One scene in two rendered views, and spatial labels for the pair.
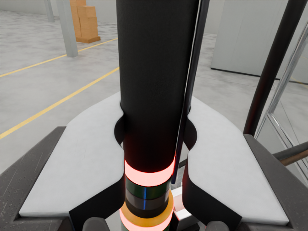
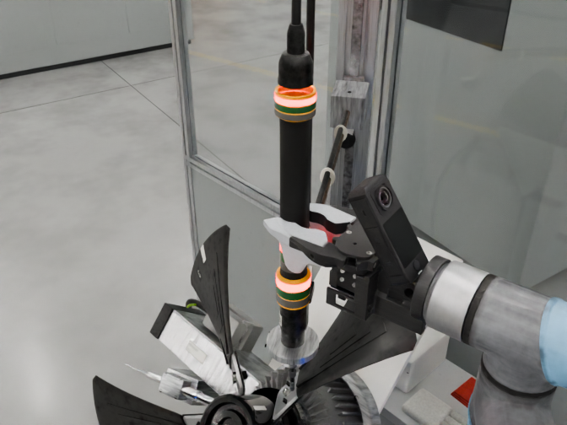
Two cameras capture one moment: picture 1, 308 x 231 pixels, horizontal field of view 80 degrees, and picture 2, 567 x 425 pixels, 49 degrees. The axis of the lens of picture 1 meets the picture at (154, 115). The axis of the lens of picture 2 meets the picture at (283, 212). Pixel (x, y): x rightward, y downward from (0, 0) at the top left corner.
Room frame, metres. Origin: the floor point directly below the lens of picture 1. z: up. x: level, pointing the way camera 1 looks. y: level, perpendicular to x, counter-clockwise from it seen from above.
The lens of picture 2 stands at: (-0.28, 0.49, 2.05)
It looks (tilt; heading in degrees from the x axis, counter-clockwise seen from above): 33 degrees down; 308
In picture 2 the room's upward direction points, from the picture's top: straight up
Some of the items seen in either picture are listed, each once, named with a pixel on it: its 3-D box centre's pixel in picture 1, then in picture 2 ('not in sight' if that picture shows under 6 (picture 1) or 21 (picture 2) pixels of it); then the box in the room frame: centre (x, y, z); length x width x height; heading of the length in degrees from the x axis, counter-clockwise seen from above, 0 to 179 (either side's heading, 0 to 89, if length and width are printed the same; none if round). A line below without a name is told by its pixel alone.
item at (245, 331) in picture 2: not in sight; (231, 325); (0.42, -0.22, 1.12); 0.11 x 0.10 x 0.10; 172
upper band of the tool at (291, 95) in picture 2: not in sight; (295, 102); (0.09, 0.00, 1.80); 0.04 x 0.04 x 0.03
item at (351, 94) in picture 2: not in sight; (349, 103); (0.37, -0.56, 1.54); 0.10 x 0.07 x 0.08; 117
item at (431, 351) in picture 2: not in sight; (403, 345); (0.19, -0.60, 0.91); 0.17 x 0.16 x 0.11; 82
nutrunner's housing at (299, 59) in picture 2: not in sight; (294, 219); (0.09, 0.00, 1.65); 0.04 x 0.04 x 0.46
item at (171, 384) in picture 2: not in sight; (175, 385); (0.43, -0.06, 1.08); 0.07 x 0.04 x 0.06; 2
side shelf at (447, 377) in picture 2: not in sight; (418, 387); (0.12, -0.56, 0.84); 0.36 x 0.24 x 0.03; 172
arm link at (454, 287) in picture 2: not in sight; (456, 297); (-0.12, -0.01, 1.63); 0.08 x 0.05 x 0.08; 92
